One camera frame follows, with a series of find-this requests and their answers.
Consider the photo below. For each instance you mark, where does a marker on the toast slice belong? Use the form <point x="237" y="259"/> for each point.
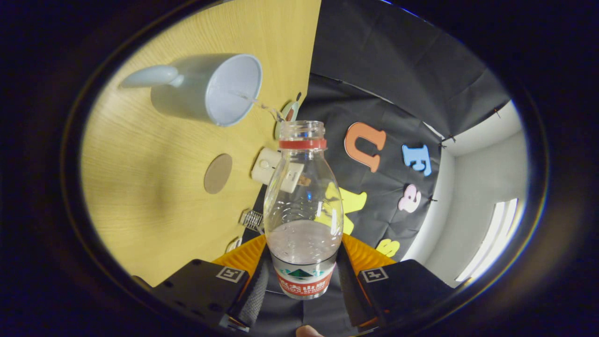
<point x="305" y="180"/>

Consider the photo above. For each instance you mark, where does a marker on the small dish with dark contents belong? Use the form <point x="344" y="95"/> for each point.
<point x="234" y="245"/>

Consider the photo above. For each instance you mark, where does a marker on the white ceramic cup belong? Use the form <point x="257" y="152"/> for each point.
<point x="187" y="93"/>

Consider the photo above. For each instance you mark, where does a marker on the clear plastic juice bottle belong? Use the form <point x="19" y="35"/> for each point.
<point x="304" y="201"/>

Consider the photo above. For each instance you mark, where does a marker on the small metal rack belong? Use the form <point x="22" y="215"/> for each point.
<point x="252" y="220"/>

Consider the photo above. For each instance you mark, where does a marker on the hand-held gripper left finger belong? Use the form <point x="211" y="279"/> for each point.
<point x="255" y="299"/>

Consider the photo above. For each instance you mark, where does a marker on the white toaster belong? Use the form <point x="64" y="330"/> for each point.
<point x="264" y="171"/>

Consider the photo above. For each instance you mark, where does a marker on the round brown coaster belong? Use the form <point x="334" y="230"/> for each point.
<point x="218" y="173"/>

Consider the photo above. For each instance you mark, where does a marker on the wooden table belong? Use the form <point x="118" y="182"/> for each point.
<point x="154" y="210"/>

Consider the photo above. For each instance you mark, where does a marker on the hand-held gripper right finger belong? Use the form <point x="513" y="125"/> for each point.
<point x="353" y="299"/>

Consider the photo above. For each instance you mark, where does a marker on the green plate with brown food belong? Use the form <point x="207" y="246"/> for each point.
<point x="290" y="112"/>

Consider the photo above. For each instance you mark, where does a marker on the large ceiling light panel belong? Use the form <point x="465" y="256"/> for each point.
<point x="491" y="238"/>

